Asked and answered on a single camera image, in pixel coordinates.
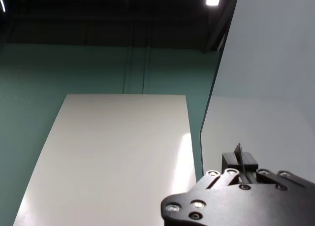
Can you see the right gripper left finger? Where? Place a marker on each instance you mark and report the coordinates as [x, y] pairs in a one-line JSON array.
[[229, 162]]

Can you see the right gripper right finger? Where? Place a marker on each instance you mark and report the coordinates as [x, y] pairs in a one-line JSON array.
[[270, 176]]

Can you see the white rectangular panel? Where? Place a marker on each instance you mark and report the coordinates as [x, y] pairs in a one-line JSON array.
[[110, 162]]

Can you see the glossy black robot head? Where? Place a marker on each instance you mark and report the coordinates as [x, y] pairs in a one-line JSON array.
[[2, 19]]

